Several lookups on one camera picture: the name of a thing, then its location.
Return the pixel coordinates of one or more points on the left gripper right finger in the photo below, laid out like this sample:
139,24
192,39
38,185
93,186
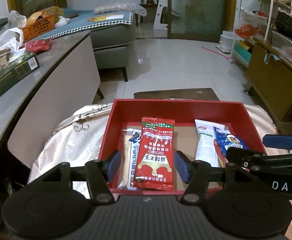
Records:
195,174

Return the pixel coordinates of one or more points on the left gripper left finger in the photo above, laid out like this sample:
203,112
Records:
98,174

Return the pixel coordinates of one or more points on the white green snack packet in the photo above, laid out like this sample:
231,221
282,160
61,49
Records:
205,149

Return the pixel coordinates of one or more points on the red jujube snack packet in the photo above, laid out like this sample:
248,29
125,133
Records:
155,162

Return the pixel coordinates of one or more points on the blue snack packet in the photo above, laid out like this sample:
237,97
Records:
227,140

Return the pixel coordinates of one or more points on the yellow cake packet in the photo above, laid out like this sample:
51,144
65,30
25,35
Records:
131,143

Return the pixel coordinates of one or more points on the floral pink tablecloth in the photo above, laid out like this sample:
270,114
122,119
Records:
78,138

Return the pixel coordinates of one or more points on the red cardboard box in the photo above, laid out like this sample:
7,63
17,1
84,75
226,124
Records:
128,113

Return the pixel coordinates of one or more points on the dark wooden stool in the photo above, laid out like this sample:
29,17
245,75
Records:
205,94

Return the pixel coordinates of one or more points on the wooden cabinet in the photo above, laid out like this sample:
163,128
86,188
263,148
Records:
270,75

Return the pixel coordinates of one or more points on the pink fly swatter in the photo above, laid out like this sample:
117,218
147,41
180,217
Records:
228,58

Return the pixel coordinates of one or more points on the dark green long box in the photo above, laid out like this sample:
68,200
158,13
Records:
17,70

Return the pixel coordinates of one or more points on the grey sofa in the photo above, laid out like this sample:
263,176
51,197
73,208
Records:
111,35

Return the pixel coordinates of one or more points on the red packet on counter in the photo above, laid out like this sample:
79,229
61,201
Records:
38,46

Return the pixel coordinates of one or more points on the orange plastic basket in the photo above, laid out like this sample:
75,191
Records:
38,28

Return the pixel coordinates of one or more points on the white plastic bag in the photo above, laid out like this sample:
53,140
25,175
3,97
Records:
11,40

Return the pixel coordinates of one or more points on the white wire shelf rack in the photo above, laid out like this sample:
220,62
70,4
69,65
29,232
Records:
255,18

